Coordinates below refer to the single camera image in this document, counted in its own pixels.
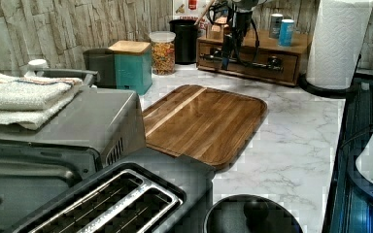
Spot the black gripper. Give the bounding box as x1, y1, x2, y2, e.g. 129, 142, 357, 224
221, 0, 254, 70

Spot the wooden drawer box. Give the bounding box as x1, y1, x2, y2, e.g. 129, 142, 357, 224
196, 30, 311, 86

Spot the black drawer handle bar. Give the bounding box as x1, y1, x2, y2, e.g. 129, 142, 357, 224
199, 53, 284, 71

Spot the wooden spoon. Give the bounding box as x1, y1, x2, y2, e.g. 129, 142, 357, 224
193, 0, 216, 25

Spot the grey spice shaker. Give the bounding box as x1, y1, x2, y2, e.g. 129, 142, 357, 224
269, 14, 284, 39

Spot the brown tea box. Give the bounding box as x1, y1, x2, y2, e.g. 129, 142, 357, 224
206, 17, 227, 41

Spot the blue spice shaker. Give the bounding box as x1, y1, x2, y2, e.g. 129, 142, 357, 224
278, 19, 294, 47

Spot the cinnamon cereal box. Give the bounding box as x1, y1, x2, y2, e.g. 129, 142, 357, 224
172, 0, 212, 29

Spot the black utensil holder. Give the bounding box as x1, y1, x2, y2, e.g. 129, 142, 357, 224
169, 19, 198, 64

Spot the clear cereal jar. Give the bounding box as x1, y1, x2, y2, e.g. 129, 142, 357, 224
150, 31, 176, 76

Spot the white paper towel roll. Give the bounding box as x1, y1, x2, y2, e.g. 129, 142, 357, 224
306, 0, 373, 89

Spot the black paper towel holder base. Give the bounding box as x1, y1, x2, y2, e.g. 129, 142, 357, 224
298, 74, 356, 99

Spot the teal canister with wooden lid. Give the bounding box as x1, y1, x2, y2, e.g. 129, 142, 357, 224
110, 41, 153, 95

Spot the wooden cutting board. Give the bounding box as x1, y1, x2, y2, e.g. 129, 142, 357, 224
143, 84, 268, 170

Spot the dark grey canister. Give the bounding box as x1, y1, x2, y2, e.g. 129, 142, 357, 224
84, 48, 117, 88

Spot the black two-slot toaster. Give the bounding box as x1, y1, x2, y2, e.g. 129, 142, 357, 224
4, 149, 215, 233

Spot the black coffee pot lid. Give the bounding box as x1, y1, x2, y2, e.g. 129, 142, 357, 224
203, 194, 303, 233

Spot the white folded towel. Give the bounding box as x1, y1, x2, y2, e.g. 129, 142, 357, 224
0, 73, 83, 130

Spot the silver toaster oven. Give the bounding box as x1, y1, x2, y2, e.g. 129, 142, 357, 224
0, 68, 145, 233

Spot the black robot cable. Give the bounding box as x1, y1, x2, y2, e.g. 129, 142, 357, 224
207, 0, 260, 68

